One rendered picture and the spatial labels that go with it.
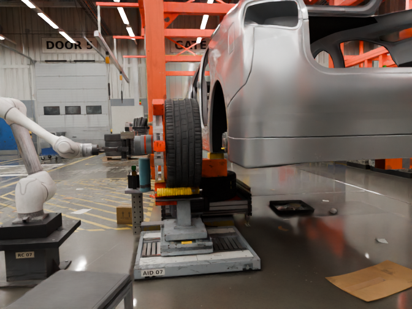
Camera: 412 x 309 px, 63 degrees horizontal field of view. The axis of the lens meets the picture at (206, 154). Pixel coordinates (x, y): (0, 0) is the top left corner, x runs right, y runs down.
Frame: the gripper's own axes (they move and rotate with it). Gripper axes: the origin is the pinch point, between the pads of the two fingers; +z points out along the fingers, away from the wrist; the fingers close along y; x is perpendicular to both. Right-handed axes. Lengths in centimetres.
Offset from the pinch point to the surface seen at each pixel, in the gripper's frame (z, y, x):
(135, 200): 1, -73, -51
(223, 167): 80, -60, -23
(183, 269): 37, 23, -78
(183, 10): 63, -255, 179
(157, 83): 25, -60, 52
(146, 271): 14, 23, -77
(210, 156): 69, -61, -12
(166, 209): 28, -70, -60
